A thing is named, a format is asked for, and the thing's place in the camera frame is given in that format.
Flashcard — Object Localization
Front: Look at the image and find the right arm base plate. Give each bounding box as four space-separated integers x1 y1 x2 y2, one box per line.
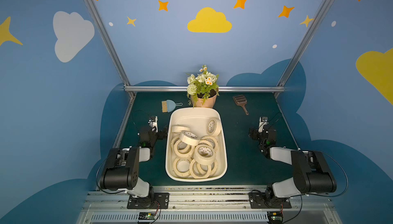
248 191 292 209

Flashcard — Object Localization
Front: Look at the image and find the white plastic storage box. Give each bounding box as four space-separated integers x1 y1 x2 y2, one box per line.
165 108 228 183

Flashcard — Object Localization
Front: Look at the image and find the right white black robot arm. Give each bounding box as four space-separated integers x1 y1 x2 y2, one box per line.
249 117 337 209

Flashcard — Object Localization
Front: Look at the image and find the green circuit board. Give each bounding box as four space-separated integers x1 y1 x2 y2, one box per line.
138 212 157 222
267 212 283 224

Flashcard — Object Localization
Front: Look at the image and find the brown slotted scoop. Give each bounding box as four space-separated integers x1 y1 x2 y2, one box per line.
233 95 249 115

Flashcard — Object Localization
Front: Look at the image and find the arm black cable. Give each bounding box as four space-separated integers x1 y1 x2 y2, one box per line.
299 149 350 198
96 150 130 195

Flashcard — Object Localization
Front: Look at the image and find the left aluminium frame post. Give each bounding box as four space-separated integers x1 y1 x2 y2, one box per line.
84 0 130 90

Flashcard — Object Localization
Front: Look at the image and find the potted white flower plant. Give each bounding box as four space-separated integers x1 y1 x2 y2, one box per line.
186 65 219 108

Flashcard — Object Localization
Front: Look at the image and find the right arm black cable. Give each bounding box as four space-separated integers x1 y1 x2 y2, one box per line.
299 149 350 198

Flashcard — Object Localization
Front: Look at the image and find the left green circuit board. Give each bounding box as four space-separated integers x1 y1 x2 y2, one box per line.
138 212 157 222

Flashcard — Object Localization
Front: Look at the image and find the right green circuit board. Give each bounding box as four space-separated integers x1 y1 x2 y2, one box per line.
267 212 283 224

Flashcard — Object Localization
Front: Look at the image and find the aluminium front rail bed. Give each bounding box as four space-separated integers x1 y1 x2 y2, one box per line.
77 185 341 224

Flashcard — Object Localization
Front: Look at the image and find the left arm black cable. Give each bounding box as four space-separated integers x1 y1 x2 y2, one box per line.
96 150 130 195

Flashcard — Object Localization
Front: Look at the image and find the left side aluminium rail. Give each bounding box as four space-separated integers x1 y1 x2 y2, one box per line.
112 97 135 148

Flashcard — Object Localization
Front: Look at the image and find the right aluminium frame post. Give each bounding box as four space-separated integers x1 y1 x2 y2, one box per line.
276 0 335 92

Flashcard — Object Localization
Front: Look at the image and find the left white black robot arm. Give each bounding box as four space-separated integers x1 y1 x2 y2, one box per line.
96 116 160 209

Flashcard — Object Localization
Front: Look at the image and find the aluminium frame post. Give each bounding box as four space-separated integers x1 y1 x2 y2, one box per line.
276 0 335 92
84 0 130 90

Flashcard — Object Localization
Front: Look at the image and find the small blue dustpan brush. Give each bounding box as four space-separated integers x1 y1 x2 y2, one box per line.
161 100 183 113

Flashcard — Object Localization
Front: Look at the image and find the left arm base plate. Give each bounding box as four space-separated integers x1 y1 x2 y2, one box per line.
127 193 169 209

